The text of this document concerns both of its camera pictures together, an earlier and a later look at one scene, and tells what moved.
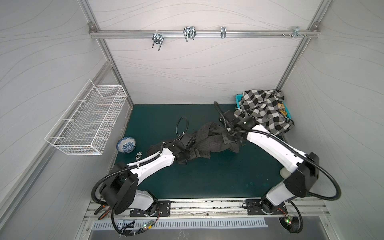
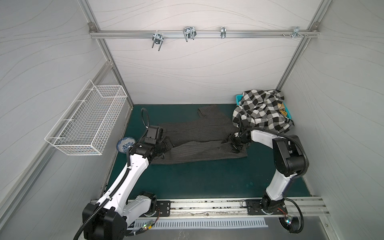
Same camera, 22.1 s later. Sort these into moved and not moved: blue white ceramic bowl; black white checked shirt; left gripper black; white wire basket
Moved: left gripper black
Not moved: white wire basket; black white checked shirt; blue white ceramic bowl
